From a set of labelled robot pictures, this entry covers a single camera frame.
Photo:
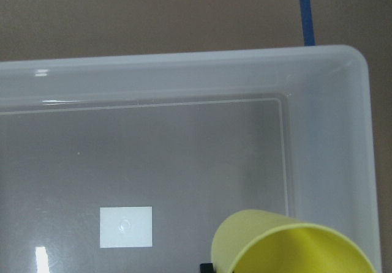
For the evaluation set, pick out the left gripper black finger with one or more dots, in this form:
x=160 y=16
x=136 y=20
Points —
x=206 y=268

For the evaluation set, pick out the yellow plastic cup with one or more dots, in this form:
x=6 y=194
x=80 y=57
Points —
x=259 y=241

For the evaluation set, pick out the clear plastic storage box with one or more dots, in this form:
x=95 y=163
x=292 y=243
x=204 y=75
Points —
x=130 y=163

